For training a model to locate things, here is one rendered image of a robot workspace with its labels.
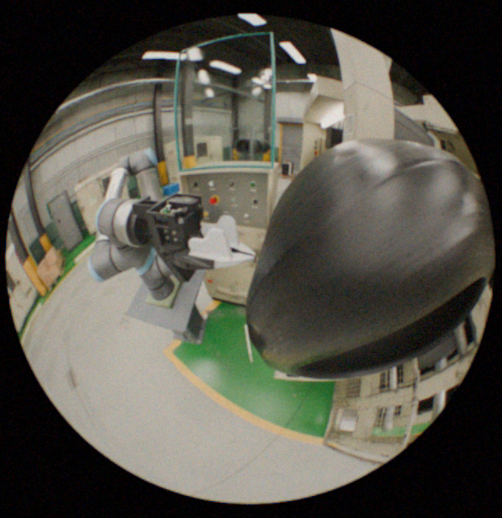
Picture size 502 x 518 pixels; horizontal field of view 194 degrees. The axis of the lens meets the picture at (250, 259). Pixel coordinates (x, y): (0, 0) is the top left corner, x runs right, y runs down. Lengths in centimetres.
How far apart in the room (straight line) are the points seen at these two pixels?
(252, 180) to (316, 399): 166
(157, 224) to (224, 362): 130
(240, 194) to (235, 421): 162
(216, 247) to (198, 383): 133
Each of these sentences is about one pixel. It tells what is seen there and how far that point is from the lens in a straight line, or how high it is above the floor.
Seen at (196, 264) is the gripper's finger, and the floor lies 124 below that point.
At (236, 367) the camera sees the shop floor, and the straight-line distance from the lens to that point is 140.
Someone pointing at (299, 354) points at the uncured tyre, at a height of 123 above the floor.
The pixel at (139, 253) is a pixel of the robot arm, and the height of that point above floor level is 118.
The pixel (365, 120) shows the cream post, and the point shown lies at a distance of 49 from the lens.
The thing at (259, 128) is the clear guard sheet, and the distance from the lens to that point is 80.
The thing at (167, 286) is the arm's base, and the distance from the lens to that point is 101.
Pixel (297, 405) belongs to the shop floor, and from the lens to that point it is 145.
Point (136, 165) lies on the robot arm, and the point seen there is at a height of 140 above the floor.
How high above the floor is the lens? 138
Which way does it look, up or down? 42 degrees down
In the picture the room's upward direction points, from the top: straight up
